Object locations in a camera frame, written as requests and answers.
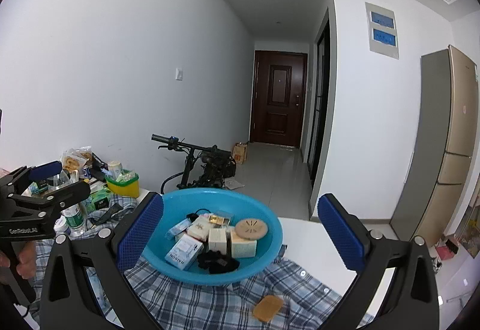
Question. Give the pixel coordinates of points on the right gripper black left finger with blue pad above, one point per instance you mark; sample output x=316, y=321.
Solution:
x=67, y=298

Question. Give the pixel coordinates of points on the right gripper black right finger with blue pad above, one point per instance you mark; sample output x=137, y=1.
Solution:
x=411, y=299

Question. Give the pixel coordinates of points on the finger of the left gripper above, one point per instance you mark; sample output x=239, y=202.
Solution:
x=63, y=193
x=41, y=170

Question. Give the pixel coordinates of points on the round tan wooden disc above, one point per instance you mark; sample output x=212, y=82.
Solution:
x=251, y=229

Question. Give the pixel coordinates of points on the person's left hand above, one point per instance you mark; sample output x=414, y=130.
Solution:
x=27, y=261

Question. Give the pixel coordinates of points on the green label water bottle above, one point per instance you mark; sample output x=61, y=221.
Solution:
x=74, y=214

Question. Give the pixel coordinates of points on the snack bag of biscuits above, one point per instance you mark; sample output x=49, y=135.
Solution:
x=77, y=159

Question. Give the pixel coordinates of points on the yellow green plastic container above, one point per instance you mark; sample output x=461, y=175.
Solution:
x=126, y=184

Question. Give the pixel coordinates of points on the blue plaid shirt cloth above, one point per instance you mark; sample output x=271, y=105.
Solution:
x=307, y=302

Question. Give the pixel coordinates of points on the blue plastic basin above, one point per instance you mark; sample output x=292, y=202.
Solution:
x=183, y=207

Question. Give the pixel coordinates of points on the blue white Haison box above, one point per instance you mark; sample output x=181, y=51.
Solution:
x=184, y=252

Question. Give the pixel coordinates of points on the white soap packet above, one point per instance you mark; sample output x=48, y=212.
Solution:
x=200, y=228

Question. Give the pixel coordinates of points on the orange soap bar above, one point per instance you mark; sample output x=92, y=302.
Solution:
x=267, y=308

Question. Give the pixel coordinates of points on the black folding bicycle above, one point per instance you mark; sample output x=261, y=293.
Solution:
x=217, y=165

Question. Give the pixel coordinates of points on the grey gold refrigerator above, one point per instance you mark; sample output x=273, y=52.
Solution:
x=444, y=146

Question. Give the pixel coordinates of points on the cream small box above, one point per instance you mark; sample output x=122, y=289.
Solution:
x=217, y=240

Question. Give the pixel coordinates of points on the gold foil box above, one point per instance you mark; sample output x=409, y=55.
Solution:
x=219, y=219

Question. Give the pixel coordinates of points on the paper on floor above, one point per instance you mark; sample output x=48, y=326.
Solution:
x=232, y=184

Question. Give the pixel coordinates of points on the beige orange-top box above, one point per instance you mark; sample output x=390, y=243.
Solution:
x=241, y=248

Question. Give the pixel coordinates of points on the dark brown entrance door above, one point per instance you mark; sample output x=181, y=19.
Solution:
x=278, y=95

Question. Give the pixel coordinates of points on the white wall light switch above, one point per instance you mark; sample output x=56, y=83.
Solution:
x=179, y=74

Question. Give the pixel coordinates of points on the wall electrical panel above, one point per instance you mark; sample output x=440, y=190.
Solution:
x=382, y=31

